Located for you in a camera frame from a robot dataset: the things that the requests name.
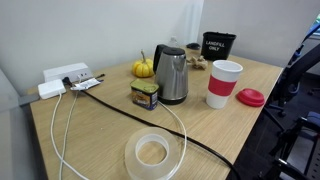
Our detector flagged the stainless steel electric kettle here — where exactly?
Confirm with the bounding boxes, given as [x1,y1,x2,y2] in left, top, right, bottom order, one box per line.
[152,43,189,106]

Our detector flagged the black kettle lid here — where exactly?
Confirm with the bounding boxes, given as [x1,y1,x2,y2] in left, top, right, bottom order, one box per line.
[162,46,186,57]

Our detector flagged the red plastic cup lid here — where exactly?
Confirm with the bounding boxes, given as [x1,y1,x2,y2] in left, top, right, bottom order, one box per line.
[235,87,266,108]

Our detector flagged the gold-top canned meat tin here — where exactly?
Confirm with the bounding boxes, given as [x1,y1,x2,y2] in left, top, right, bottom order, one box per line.
[129,78,160,111]

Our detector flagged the small yellow pumpkin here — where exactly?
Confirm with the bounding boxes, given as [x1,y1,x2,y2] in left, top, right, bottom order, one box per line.
[131,49,155,79]

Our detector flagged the crumpled brown paper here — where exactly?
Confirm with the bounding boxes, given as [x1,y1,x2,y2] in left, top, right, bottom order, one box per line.
[186,55,209,71]

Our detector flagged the clear plastic water bottle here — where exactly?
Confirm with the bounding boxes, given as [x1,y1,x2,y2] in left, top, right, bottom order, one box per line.
[167,35,180,48]

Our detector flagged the small black object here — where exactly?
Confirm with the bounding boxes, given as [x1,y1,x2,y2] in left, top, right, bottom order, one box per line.
[185,42,202,51]

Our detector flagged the clear tape roll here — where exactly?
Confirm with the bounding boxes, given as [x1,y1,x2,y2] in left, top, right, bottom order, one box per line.
[124,126,181,180]

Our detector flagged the white cup with red band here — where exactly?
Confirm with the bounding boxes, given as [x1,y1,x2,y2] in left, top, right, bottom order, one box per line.
[205,59,244,110]

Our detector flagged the black landfill only bin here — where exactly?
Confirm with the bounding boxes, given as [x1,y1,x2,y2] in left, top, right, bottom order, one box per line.
[200,31,237,62]

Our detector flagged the white foil packet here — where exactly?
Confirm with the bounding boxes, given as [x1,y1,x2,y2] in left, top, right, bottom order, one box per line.
[69,77,102,92]

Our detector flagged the white power outlet box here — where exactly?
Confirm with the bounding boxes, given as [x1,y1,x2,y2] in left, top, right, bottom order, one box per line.
[42,62,93,83]

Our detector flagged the white power adapter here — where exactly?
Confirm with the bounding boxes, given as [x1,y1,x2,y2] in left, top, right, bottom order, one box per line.
[37,78,67,100]

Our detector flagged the white kettle cable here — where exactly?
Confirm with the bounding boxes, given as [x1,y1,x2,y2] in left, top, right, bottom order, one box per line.
[157,100,188,180]

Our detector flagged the black power cable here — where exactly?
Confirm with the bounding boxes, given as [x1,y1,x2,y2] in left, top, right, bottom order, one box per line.
[62,76,242,180]

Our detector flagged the thin white cable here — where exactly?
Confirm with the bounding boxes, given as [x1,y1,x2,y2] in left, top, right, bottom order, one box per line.
[58,74,83,180]

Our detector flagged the white adapter cable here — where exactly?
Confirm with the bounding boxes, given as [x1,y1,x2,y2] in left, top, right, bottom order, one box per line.
[49,91,89,180]

